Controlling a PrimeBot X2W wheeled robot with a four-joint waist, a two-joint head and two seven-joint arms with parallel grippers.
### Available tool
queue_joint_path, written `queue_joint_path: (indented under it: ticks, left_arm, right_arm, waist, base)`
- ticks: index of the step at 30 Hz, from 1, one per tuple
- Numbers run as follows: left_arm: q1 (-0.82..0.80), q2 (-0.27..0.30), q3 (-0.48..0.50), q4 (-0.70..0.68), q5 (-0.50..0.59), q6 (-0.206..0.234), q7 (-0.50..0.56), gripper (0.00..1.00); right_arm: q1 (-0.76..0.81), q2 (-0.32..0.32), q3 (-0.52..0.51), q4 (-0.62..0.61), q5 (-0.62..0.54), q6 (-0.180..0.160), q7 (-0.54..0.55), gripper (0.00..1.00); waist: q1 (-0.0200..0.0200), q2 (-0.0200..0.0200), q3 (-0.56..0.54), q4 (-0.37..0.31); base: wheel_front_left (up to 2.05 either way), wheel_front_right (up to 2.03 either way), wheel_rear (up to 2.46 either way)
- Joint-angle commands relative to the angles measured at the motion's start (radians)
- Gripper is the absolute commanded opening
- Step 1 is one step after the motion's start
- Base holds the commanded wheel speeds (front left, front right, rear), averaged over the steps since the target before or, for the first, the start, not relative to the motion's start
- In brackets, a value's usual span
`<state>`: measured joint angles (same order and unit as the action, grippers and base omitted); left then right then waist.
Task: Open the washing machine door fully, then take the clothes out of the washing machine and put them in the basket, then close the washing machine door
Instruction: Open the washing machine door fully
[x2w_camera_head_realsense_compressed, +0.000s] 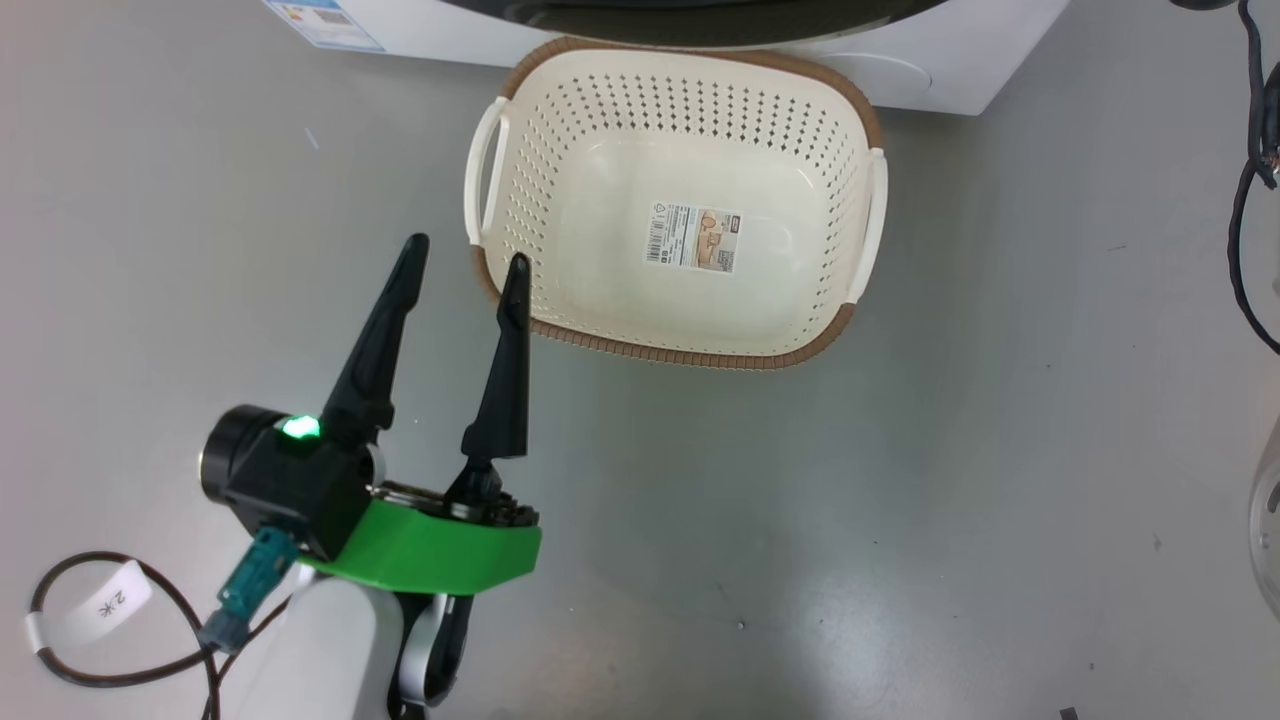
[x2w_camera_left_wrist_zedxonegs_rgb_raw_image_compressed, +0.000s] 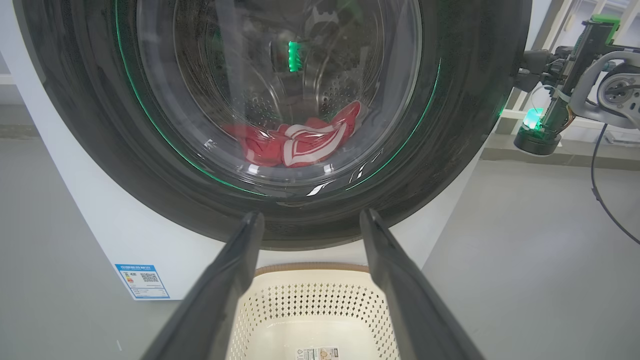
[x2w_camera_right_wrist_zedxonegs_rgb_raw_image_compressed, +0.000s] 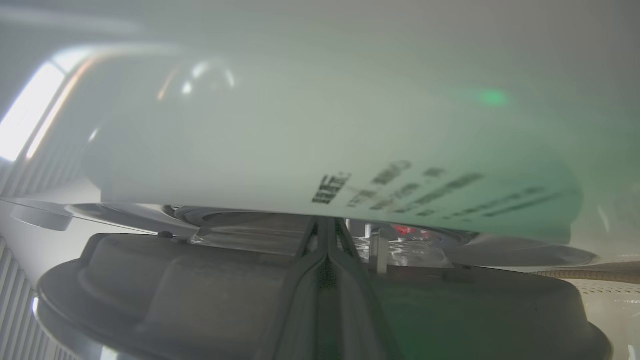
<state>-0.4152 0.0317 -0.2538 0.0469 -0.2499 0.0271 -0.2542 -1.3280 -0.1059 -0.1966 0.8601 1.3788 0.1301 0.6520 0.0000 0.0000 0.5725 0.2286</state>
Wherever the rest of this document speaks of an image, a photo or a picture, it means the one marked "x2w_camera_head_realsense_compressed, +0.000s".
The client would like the basket product sticker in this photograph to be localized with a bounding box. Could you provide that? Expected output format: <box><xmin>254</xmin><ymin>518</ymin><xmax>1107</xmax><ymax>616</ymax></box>
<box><xmin>645</xmin><ymin>198</ymin><xmax>743</xmax><ymax>276</ymax></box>

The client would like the black floor cable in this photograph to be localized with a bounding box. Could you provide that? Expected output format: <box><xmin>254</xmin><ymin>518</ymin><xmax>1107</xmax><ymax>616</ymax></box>
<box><xmin>1228</xmin><ymin>0</ymin><xmax>1280</xmax><ymax>356</ymax></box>

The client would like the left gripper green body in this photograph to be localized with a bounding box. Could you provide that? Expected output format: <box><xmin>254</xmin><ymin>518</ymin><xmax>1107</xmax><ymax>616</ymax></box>
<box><xmin>298</xmin><ymin>480</ymin><xmax>543</xmax><ymax>596</ymax></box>

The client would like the cream perforated laundry basket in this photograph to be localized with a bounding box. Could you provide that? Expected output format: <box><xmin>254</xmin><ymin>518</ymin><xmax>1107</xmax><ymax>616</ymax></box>
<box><xmin>463</xmin><ymin>37</ymin><xmax>889</xmax><ymax>372</ymax></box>

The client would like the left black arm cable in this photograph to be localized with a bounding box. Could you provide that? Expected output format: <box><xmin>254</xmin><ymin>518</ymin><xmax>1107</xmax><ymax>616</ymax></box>
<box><xmin>25</xmin><ymin>552</ymin><xmax>301</xmax><ymax>720</ymax></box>

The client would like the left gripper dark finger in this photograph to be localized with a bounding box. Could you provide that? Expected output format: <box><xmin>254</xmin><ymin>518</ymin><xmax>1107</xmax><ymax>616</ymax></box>
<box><xmin>318</xmin><ymin>233</ymin><xmax>431</xmax><ymax>451</ymax></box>
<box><xmin>443</xmin><ymin>252</ymin><xmax>533</xmax><ymax>511</ymax></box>

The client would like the white washing machine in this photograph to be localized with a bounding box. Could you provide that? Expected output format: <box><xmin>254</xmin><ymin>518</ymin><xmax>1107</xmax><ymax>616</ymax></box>
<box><xmin>262</xmin><ymin>0</ymin><xmax>1071</xmax><ymax>116</ymax></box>

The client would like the left teal cable connector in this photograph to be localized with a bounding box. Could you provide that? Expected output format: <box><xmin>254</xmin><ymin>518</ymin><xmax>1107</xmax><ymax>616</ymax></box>
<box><xmin>198</xmin><ymin>528</ymin><xmax>299</xmax><ymax>651</ymax></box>

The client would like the blue energy label sticker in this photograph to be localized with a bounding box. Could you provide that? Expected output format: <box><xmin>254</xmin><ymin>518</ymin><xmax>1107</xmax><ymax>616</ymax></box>
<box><xmin>268</xmin><ymin>0</ymin><xmax>386</xmax><ymax>53</ymax></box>

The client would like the white cable tag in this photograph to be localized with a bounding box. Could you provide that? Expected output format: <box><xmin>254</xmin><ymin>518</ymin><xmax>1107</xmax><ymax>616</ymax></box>
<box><xmin>25</xmin><ymin>560</ymin><xmax>153</xmax><ymax>656</ymax></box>

